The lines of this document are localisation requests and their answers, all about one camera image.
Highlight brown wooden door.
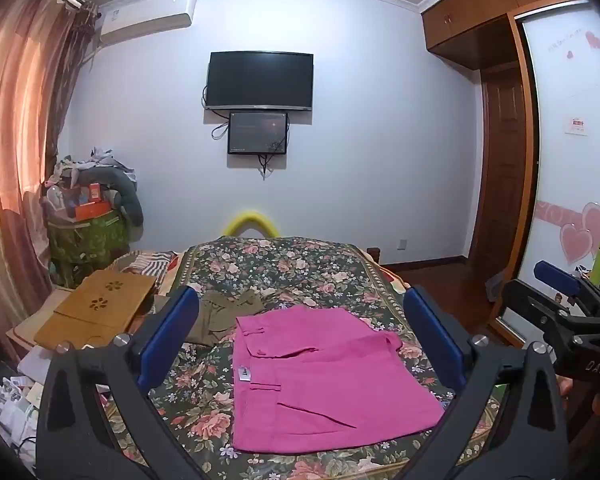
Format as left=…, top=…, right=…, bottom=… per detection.
left=480, top=65, right=528, bottom=266

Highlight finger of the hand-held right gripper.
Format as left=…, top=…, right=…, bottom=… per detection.
left=500, top=279, right=573, bottom=342
left=532, top=260, right=600, bottom=311

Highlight small black monitor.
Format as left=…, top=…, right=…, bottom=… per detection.
left=227, top=110, right=288, bottom=156

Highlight orange box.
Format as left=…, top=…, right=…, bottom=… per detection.
left=74, top=201, right=112, bottom=221

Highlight green patterned bag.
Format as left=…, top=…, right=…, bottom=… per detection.
left=47, top=210, right=131, bottom=288

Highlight pink pants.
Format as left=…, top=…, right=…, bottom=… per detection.
left=231, top=306, right=446, bottom=453

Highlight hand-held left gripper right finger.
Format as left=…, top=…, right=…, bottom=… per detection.
left=402, top=285, right=568, bottom=480

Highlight pile of papers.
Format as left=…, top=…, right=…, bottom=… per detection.
left=0, top=345, right=56, bottom=461

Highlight pink curtain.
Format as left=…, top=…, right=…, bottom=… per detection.
left=0, top=0, right=98, bottom=391

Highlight black wall television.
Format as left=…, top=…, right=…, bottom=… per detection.
left=205, top=51, right=315, bottom=112

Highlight white air conditioner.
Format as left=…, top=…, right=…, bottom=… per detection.
left=97, top=0, right=197, bottom=45

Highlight wooden overhead cabinet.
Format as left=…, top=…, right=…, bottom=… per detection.
left=420, top=0, right=588, bottom=71

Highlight brown wooden lap desk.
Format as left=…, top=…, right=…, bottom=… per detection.
left=32, top=270, right=157, bottom=348

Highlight yellow foam tube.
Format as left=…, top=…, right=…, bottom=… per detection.
left=223, top=211, right=281, bottom=238

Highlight striped cloth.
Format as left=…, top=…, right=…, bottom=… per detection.
left=112, top=250, right=178, bottom=281

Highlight olive green garment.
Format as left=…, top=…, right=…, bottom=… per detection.
left=182, top=289, right=266, bottom=347

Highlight floral bed blanket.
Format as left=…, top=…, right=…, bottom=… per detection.
left=100, top=235, right=511, bottom=480

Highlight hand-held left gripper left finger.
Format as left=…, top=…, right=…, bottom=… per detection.
left=36, top=286, right=201, bottom=480

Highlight grey pillow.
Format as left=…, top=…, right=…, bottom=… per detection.
left=77, top=166, right=145, bottom=228

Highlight heart-print sliding wardrobe door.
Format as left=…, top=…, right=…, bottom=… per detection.
left=517, top=0, right=600, bottom=321

